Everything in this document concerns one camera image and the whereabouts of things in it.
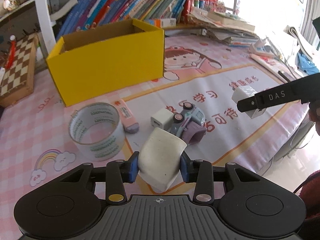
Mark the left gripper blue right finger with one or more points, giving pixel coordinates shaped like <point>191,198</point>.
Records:
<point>199,172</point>

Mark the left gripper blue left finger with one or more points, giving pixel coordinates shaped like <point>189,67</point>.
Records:
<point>118,173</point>

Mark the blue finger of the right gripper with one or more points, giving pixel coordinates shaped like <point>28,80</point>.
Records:
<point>271,97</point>

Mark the cream white foam block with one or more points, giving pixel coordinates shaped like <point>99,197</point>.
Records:
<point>159,159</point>

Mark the grey purple toy car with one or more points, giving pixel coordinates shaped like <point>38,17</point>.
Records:
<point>189,125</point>

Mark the pink purple eraser stick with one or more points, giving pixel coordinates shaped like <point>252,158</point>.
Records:
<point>128,120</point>

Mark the white power adapter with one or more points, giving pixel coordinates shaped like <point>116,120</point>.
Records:
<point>244,92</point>

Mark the small white charger cube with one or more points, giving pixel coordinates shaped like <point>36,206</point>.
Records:
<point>162,119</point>

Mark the clear tape roll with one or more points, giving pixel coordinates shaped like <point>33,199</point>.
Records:
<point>97,131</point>

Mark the white power strip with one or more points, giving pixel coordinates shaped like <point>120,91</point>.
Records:
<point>261,48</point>

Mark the stack of papers and books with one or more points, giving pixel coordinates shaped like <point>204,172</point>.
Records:
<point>224,27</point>

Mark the pink checkered tablecloth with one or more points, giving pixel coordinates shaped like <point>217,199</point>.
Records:
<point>36,146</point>

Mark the yellow cardboard box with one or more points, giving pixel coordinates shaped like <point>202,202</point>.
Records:
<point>90,63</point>

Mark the wooden chess board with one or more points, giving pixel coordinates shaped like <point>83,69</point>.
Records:
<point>18,81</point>

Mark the orange white usmile box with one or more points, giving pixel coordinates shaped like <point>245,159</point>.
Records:
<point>163,22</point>

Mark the red santa stick ornament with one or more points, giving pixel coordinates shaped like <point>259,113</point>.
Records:
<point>11,54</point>

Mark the row of leaning books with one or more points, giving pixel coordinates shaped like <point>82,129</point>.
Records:
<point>90,14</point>

